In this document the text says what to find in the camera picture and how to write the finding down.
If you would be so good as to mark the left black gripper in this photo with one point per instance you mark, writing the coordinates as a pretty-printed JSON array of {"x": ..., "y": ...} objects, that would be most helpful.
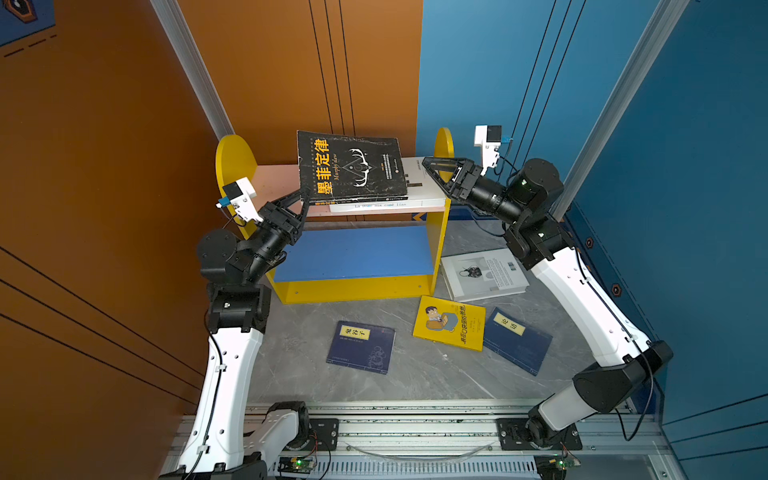
[{"x": 279, "y": 224}]

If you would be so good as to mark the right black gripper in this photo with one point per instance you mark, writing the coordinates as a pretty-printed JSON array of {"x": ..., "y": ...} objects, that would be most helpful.
[{"x": 467, "y": 172}]

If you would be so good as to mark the white book with brown bars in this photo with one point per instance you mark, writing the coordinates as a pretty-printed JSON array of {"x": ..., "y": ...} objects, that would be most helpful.
[{"x": 423, "y": 195}]

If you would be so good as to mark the black book with orange title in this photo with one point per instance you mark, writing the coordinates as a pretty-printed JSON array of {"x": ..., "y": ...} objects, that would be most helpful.
[{"x": 338, "y": 169}]

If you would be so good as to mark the yellow cartoon cover book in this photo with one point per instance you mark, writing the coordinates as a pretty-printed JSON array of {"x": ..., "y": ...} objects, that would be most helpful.
[{"x": 450, "y": 323}]

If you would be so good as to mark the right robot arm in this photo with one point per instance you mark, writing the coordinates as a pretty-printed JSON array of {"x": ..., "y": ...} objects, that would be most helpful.
[{"x": 625, "y": 359}]

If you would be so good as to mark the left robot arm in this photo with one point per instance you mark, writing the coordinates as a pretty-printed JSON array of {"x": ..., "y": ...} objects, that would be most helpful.
[{"x": 235, "y": 322}]

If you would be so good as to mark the yellow pink blue bookshelf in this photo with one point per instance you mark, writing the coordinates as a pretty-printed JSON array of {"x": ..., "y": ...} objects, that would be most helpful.
[{"x": 360, "y": 263}]

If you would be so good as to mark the grey white photo book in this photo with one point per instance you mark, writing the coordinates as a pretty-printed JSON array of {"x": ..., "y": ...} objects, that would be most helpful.
[{"x": 482, "y": 275}]

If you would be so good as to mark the dark blue book left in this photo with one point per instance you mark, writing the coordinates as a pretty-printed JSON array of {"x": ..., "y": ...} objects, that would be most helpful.
[{"x": 362, "y": 346}]

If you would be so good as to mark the dark blue book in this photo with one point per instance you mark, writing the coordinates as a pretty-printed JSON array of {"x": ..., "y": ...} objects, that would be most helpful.
[
  {"x": 362, "y": 346},
  {"x": 523, "y": 345}
]

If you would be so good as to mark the dark blue book right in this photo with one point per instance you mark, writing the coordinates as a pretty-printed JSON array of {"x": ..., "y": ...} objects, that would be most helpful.
[{"x": 523, "y": 345}]

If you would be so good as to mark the left green circuit board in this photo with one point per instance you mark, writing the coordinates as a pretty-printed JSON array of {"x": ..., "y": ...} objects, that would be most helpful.
[{"x": 302, "y": 466}]

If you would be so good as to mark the right circuit board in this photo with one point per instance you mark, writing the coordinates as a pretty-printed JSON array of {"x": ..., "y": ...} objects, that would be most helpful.
[{"x": 555, "y": 468}]

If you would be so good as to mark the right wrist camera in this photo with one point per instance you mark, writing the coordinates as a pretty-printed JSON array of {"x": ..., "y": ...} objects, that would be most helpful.
[{"x": 489, "y": 139}]

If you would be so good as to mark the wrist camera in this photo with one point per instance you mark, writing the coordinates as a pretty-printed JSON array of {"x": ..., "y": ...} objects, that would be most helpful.
[
  {"x": 240, "y": 195},
  {"x": 489, "y": 139}
]

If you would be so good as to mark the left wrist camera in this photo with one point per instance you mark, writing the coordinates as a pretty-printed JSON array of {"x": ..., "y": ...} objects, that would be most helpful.
[{"x": 240, "y": 195}]

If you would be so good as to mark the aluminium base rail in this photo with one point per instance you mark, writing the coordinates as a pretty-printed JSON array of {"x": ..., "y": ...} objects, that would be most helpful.
[{"x": 477, "y": 439}]

